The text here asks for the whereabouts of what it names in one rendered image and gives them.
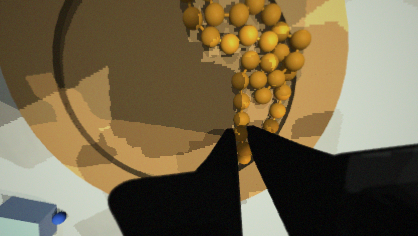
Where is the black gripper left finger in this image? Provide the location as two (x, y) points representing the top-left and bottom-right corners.
(108, 128), (243, 236)

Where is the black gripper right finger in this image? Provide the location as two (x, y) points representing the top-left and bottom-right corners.
(247, 125), (418, 236)

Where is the tan round bead board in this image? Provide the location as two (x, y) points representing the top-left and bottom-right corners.
(0, 0), (349, 194)

